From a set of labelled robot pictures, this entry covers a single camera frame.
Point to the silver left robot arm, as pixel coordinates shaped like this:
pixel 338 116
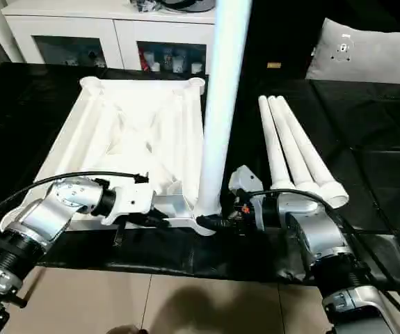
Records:
pixel 46 212

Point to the dark clutter pile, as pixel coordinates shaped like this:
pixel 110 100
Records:
pixel 145 6

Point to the white plastic table leg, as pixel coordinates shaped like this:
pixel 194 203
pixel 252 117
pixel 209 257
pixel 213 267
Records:
pixel 273 146
pixel 306 146
pixel 220 104
pixel 290 146

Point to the black work mat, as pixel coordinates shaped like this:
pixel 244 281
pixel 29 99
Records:
pixel 359 121

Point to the grey cushion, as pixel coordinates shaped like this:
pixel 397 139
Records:
pixel 377 59

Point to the white plastic table top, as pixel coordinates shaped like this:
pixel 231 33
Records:
pixel 81 139

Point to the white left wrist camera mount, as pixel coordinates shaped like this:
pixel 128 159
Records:
pixel 130 198

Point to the grey round helmet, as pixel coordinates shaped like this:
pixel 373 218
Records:
pixel 189 5

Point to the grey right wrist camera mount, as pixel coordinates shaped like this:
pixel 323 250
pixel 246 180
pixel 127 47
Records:
pixel 245 181

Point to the white glass-door cabinet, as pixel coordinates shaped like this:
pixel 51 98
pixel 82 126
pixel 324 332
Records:
pixel 116 28

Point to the small white jar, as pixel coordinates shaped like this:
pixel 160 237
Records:
pixel 155 66
pixel 196 67
pixel 177 65

